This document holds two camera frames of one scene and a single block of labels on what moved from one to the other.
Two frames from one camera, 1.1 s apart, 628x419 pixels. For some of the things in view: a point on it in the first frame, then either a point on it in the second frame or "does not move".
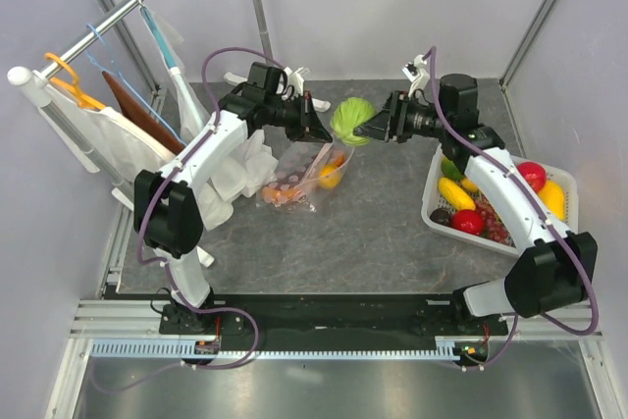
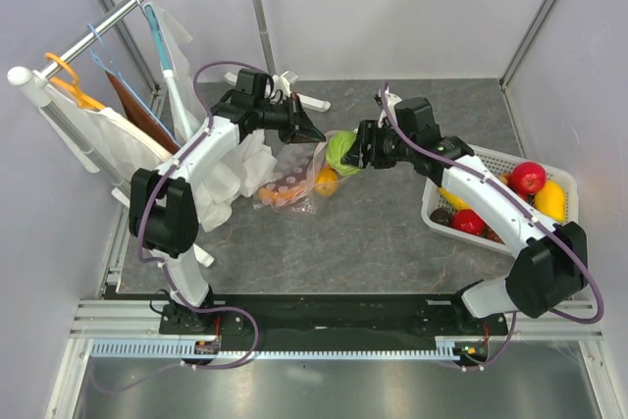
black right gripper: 390,123 to 369,132
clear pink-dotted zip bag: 304,172 does not move
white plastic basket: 454,206 does not move
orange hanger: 83,99 does not move
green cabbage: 347,115 to 338,142
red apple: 534,174 does not move
